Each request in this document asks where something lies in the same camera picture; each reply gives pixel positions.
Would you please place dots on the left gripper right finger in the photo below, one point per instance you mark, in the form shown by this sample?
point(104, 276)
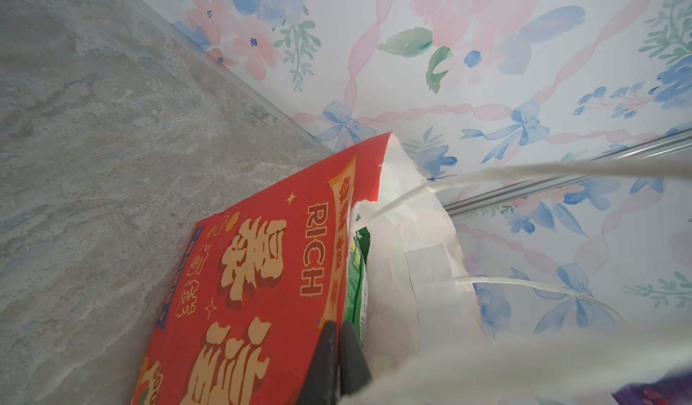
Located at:
point(354, 370)

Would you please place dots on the red pink paper bag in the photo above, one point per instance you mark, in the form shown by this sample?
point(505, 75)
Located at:
point(257, 283)

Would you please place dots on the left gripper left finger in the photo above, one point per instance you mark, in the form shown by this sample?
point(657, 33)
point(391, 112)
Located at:
point(319, 387)

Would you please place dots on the green snack bag small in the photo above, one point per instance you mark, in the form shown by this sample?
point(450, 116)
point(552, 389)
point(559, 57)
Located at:
point(356, 299)

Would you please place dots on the purple Fox's candy bag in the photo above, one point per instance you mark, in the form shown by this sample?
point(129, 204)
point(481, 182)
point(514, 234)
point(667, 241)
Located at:
point(673, 389)

